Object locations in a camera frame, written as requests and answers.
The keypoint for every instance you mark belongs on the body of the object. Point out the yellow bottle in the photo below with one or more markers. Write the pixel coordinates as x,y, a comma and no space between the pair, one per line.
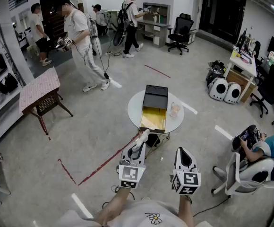
234,54

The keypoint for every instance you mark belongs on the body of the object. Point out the white office chair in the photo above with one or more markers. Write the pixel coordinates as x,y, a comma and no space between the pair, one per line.
245,174

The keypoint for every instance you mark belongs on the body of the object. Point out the black bag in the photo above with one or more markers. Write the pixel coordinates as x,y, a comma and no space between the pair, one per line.
216,70

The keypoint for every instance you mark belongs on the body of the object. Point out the grey shelf cabinet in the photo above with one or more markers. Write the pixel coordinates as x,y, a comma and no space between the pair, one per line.
154,27

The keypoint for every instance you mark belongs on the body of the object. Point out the person's right forearm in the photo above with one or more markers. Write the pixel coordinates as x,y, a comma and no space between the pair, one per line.
186,209

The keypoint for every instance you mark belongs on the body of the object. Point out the row of black bags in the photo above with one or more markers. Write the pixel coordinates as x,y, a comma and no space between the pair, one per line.
7,81

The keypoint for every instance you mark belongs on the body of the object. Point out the clear plastic container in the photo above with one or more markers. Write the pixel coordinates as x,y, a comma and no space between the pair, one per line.
175,109

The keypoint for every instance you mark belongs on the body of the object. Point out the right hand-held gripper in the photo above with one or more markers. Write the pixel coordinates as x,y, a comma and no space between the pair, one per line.
186,180

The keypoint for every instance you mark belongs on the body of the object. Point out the white pet carrier backpack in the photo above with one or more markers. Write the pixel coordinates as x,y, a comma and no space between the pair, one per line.
218,89
232,93

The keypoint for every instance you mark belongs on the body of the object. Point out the brown wooden cabinet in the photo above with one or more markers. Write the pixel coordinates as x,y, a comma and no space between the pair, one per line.
239,83

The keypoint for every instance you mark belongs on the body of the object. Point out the white power strip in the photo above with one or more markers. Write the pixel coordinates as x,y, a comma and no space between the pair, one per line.
109,53

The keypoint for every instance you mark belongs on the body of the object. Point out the black mesh office chair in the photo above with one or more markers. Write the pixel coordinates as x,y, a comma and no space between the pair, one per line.
182,29

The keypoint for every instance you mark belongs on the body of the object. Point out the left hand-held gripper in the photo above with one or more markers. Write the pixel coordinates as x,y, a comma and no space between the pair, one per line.
131,174

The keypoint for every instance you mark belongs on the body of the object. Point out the white shelf rack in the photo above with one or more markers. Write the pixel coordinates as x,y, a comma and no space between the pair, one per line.
0,84

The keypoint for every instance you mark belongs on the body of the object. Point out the person's white daisy print shirt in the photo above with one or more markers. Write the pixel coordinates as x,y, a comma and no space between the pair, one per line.
139,213

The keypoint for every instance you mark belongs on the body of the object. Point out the gold metal table base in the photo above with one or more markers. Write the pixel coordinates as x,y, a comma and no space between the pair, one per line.
154,142

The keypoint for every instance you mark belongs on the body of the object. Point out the black gold gift box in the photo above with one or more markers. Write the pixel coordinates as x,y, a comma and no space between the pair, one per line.
154,117

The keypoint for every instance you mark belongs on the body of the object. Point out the white desk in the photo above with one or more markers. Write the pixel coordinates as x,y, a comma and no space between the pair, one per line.
243,65

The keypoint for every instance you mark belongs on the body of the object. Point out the black double door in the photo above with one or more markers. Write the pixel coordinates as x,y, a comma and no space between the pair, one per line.
222,13

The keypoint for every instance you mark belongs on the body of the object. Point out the person's left forearm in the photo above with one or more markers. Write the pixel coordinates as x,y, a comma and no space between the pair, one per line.
114,204

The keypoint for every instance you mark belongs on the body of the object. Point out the white work table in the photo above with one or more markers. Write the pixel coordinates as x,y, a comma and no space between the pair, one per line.
39,87

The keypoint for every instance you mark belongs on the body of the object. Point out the round white table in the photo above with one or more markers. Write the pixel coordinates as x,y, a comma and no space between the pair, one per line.
134,107

